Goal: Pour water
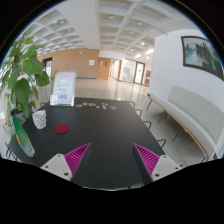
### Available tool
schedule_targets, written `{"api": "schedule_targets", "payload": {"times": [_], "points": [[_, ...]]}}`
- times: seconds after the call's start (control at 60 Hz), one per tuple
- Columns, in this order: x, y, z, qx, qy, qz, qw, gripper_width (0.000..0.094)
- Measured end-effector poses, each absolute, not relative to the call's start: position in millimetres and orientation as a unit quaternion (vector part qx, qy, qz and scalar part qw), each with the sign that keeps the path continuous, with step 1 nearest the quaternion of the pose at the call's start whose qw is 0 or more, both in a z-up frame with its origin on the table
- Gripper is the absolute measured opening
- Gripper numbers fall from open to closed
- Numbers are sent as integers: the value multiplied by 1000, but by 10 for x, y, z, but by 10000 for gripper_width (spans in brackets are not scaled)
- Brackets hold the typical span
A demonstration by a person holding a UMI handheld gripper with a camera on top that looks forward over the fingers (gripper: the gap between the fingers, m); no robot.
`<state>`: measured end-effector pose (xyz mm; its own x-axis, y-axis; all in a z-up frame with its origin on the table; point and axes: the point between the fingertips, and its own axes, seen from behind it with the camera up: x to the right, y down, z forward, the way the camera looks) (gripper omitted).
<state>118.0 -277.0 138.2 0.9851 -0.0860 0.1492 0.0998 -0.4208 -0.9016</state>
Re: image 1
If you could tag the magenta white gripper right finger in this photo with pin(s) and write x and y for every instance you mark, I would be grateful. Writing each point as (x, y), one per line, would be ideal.
(153, 167)

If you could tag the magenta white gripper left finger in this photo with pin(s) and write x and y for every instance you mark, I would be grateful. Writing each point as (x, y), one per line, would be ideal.
(66, 165)

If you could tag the green plastic water bottle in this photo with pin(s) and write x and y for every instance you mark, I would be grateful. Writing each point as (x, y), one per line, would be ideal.
(23, 138)

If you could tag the red round coaster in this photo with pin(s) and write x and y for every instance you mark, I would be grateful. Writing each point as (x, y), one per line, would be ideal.
(61, 128)

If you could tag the black metal chair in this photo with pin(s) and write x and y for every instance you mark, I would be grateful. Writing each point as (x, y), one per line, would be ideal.
(156, 134)

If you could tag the white lattice cup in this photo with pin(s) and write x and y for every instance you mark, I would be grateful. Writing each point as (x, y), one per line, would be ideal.
(39, 119)

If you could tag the small items on table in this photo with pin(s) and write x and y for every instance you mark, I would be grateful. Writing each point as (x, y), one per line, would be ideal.
(102, 105)

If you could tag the long white bench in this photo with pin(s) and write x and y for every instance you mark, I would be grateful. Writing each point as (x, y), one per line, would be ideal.
(203, 120)

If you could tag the acrylic sign stand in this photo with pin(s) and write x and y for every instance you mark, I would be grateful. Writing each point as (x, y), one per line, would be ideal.
(63, 93)

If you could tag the green leafy potted plant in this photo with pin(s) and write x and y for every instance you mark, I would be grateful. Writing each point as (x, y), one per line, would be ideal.
(21, 73)

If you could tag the framed landscape painting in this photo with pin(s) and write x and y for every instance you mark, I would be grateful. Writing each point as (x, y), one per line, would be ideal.
(199, 53)

